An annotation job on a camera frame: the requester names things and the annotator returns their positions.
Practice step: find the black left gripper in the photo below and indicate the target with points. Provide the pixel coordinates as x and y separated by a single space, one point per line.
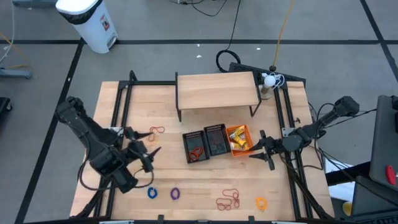
136 151

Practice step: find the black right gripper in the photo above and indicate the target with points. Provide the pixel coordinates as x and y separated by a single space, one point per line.
275 146

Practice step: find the yellow rubber band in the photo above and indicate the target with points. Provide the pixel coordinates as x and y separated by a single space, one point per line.
149 138

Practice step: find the orange plastic slotted basket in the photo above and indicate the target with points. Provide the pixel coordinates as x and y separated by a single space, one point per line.
251 146

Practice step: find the red rubber band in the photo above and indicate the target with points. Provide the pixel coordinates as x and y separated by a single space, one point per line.
238 202
217 205
157 126
230 189

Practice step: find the black plastic slotted basket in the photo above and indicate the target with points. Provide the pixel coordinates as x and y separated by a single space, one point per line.
211 149
194 143

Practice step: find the blue spiral coil wristband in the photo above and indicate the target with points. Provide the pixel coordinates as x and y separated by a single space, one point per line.
148 193

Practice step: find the yellow spiral coil wristband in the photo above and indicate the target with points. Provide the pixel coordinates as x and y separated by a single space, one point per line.
257 203

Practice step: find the purple spiral coil wristband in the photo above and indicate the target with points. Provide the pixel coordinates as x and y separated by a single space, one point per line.
171 193

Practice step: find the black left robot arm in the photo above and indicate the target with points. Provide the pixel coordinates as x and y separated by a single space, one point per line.
93 146

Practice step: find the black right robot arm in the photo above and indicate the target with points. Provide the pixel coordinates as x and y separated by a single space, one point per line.
314 127

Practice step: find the white bulb lamp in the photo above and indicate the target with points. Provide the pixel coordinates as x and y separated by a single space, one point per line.
269 81

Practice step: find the wooden shelf riser black legs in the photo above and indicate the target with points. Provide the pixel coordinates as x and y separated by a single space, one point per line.
217 90

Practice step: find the black equipment plate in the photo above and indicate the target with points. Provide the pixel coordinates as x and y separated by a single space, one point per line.
245 67

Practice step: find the white sheet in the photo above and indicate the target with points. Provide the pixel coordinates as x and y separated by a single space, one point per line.
339 186

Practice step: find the yellow round object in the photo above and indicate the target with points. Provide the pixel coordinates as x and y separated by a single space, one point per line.
347 208

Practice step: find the grey laptop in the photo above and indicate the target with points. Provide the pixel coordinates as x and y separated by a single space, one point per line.
367 199

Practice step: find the grey monitor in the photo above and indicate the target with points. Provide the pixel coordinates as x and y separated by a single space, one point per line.
384 140

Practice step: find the white trash can black bag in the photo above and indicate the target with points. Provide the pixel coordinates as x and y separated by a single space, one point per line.
93 31

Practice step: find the red emergency button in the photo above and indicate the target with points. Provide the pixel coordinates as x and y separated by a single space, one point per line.
390 175

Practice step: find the grey stand foot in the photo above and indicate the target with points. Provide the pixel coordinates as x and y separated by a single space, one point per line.
15 73

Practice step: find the black aluminium rig frame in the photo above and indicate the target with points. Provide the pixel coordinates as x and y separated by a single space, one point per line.
149 82

